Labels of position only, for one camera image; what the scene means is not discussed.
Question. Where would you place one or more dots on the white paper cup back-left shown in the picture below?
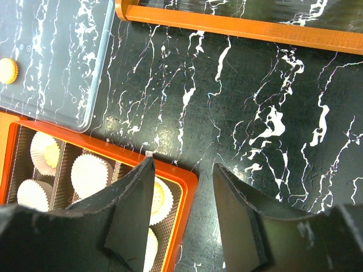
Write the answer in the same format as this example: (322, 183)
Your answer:
(38, 145)

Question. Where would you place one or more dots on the wooden dish rack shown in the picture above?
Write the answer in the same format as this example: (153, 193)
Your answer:
(339, 41)

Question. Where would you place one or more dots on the white paper cup front-left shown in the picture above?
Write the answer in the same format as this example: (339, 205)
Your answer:
(35, 194)

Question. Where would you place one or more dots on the white paper cup back-right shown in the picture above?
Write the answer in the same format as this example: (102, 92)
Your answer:
(168, 203)

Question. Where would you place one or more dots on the white paper cup back-middle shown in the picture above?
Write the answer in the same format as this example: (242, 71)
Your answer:
(90, 174)

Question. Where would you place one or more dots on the yellow round cookie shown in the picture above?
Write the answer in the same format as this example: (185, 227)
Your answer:
(8, 71)
(158, 198)

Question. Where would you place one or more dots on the orange box lid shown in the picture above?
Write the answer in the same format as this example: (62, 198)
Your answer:
(9, 128)

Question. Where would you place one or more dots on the yellow round cookie bottom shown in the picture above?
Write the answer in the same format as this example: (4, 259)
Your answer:
(8, 71)

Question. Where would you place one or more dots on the white paper cup front-right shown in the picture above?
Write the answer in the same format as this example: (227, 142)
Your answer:
(151, 250)

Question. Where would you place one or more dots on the orange compartment cookie box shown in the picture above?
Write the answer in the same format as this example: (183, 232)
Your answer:
(32, 240)

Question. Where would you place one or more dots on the yellow round cookie top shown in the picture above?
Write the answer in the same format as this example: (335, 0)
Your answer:
(158, 198)

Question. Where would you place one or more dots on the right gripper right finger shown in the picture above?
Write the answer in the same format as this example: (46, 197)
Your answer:
(260, 233)

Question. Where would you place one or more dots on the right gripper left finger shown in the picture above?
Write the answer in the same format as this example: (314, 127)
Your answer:
(110, 233)

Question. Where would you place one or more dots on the clear plastic tray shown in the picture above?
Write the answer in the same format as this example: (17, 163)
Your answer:
(60, 48)

